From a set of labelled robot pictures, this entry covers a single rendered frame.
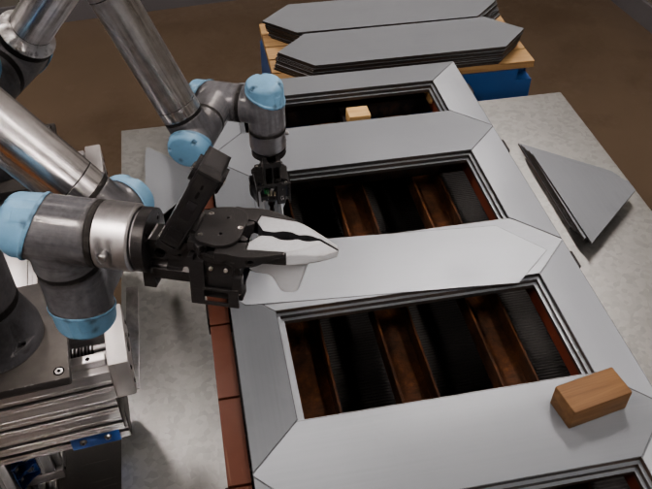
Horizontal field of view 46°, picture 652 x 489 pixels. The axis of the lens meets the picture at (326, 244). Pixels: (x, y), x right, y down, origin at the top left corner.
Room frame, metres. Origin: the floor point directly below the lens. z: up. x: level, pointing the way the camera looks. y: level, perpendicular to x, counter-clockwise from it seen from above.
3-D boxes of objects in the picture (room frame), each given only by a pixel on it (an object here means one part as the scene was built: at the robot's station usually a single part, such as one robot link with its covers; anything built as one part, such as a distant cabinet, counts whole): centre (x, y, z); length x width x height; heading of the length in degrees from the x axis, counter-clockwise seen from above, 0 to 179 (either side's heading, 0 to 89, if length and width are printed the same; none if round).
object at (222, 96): (1.29, 0.22, 1.16); 0.11 x 0.11 x 0.08; 77
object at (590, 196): (1.53, -0.66, 0.77); 0.45 x 0.20 x 0.04; 11
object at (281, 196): (1.28, 0.12, 1.00); 0.09 x 0.08 x 0.12; 11
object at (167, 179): (1.63, 0.42, 0.70); 0.39 x 0.12 x 0.04; 11
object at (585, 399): (0.81, -0.47, 0.87); 0.12 x 0.06 x 0.05; 111
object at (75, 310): (0.64, 0.29, 1.34); 0.11 x 0.08 x 0.11; 170
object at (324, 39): (2.23, -0.21, 0.82); 0.80 x 0.40 x 0.06; 101
